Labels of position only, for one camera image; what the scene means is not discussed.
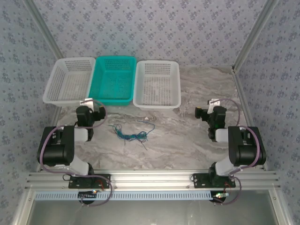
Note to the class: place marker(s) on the aluminium frame post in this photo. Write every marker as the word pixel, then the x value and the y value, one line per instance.
pixel 257 29

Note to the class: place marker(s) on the teal perforated plastic basket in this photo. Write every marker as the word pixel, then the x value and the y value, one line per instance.
pixel 111 82

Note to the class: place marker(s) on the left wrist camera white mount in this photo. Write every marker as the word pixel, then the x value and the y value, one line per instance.
pixel 87 102

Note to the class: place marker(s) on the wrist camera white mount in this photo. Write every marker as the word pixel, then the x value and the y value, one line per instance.
pixel 87 102
pixel 214 103

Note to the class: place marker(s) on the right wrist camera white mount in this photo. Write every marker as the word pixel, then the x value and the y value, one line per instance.
pixel 214 103

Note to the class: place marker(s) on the aluminium mounting rail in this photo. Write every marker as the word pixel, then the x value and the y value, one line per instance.
pixel 152 179

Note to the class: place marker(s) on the small black circuit board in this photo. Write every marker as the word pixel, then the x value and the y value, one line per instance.
pixel 219 196
pixel 87 195

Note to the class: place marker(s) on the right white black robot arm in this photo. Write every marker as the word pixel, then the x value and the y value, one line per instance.
pixel 246 150

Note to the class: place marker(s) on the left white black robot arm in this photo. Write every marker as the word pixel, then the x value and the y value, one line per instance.
pixel 56 150

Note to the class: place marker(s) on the white perforated plastic basket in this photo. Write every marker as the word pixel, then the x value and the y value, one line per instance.
pixel 68 82
pixel 157 86

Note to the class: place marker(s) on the aluminium frame leg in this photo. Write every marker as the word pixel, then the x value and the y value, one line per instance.
pixel 23 206
pixel 280 206

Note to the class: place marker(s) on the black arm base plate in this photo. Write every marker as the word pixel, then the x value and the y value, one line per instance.
pixel 77 184
pixel 201 181

